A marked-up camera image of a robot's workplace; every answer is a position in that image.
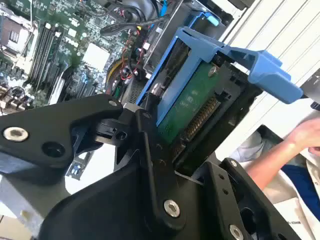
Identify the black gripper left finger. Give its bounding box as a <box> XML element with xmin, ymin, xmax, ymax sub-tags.
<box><xmin>0</xmin><ymin>94</ymin><xmax>187</xmax><ymax>232</ymax></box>

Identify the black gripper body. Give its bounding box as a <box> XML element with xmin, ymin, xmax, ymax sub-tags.
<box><xmin>37</xmin><ymin>156</ymin><xmax>221</xmax><ymax>240</ymax></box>

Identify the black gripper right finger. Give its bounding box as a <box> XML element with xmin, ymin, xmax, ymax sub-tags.
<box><xmin>202</xmin><ymin>157</ymin><xmax>301</xmax><ymax>240</ymax></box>

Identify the black disk power wire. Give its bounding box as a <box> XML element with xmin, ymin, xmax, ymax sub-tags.
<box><xmin>99</xmin><ymin>21</ymin><xmax>141</xmax><ymax>37</ymax></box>

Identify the blue disk data wire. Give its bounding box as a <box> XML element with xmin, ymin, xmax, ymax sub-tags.
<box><xmin>159</xmin><ymin>0</ymin><xmax>169</xmax><ymax>18</ymax></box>

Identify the person's bare hand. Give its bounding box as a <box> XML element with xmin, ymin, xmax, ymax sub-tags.
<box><xmin>287</xmin><ymin>117</ymin><xmax>320</xmax><ymax>152</ymax></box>

